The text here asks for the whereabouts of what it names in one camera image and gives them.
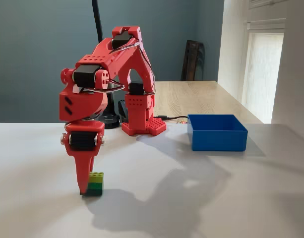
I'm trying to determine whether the green lego brick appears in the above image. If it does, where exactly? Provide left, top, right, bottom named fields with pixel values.
left=82, top=171, right=105, bottom=197

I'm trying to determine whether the blue plastic box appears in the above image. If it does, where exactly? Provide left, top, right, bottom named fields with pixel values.
left=186, top=114, right=249, bottom=152

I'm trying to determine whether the black table clamp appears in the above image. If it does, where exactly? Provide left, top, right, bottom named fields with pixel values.
left=117, top=99, right=130, bottom=124

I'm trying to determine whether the light wooden table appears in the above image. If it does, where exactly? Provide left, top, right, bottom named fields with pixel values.
left=152, top=80, right=264, bottom=124

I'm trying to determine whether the white window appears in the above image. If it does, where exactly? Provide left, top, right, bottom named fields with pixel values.
left=242, top=31, right=285, bottom=122

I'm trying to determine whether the black red servo cable loop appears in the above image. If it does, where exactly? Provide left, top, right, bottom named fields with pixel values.
left=78, top=78, right=125, bottom=95

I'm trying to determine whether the black usb cable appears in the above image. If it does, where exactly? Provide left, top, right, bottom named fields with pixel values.
left=153, top=115, right=190, bottom=122

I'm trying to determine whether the white black red arm cable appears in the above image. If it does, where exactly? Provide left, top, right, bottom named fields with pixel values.
left=111, top=42, right=154, bottom=95

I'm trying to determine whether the black camera stand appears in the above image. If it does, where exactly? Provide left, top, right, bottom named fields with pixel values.
left=91, top=0, right=122, bottom=129

